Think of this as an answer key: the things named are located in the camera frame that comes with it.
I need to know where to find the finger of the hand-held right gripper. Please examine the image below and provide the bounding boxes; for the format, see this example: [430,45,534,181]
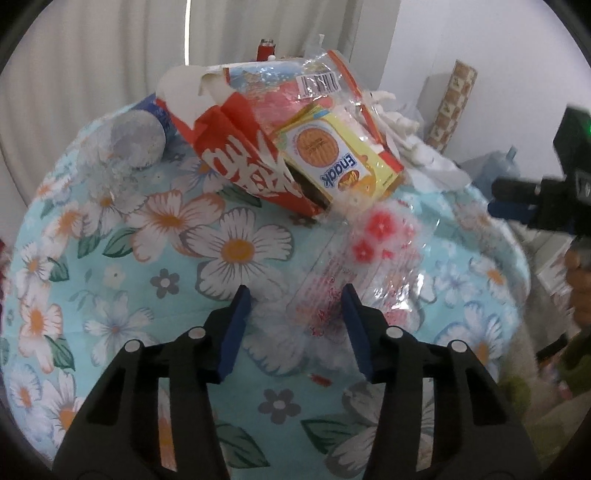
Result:
[488,178,543,227]

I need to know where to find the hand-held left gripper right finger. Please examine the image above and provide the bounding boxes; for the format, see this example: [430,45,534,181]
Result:
[341,282,541,480]

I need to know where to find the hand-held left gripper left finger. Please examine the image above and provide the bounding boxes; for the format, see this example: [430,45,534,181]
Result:
[53,285,252,480]

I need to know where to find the clear wrapper with red flowers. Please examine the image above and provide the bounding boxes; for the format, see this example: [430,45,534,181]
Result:
[286,198,444,342]

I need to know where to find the torn red white carton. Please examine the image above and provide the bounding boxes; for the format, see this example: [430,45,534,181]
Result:
[154,65,328,217]

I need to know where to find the clear plastic bottle blue label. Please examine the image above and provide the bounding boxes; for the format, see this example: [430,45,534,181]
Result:
[108,92,176,169]

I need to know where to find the person's right hand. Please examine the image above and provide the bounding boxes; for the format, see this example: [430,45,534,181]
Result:
[566,244,591,324]

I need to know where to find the large blue water jug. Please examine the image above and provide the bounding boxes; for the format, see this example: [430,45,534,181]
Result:
[462,145,522,204]

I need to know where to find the white crumpled plastic bags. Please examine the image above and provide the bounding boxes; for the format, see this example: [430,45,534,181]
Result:
[365,90,472,190]

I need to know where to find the floral light blue blanket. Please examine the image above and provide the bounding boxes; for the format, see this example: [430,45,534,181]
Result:
[0,104,532,480]

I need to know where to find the rolled brown patterned mat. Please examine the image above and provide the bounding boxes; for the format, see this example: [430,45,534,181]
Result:
[425,59,478,153]

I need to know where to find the green cloth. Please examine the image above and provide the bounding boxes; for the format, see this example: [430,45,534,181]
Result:
[503,332,591,467]

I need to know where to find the yellow biscuit packet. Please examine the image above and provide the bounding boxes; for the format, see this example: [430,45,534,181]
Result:
[274,106,407,206]

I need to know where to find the clear plastic bag with barcode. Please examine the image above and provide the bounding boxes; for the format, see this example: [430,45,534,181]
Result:
[222,48,407,204]

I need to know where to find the white curtain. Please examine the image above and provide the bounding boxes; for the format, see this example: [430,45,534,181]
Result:
[0,0,398,222]

